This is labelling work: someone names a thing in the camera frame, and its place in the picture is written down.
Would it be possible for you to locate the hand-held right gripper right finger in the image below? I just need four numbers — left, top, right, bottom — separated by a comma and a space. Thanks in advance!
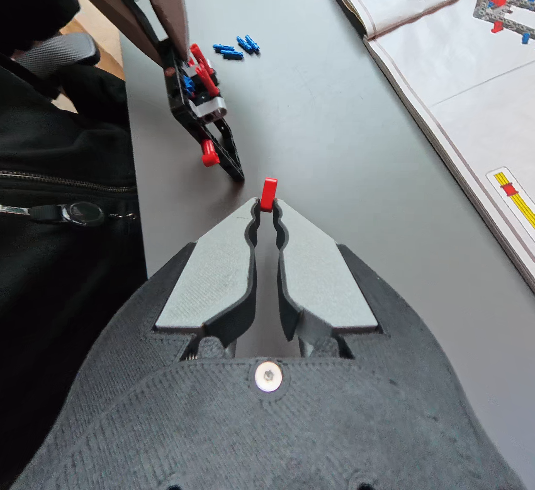
273, 199, 379, 343

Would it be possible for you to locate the thin red three-hole lego beam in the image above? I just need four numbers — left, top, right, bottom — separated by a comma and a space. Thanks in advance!
260, 177, 278, 213

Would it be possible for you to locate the black round badge reel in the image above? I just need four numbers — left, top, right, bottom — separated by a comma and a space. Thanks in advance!
63, 201, 106, 227

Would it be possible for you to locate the person's black jacket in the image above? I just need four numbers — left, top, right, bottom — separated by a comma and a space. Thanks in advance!
0, 53, 148, 490

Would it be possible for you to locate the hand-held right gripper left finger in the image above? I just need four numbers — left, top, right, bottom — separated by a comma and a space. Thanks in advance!
155, 197, 261, 347

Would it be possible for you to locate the black lego frame assembly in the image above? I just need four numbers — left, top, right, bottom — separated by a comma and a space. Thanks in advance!
164, 43, 246, 183

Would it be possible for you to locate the black office chair armrest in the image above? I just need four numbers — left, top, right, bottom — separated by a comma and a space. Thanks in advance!
12, 33, 101, 81

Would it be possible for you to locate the lego instruction booklet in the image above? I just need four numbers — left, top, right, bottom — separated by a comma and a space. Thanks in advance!
307, 0, 535, 293

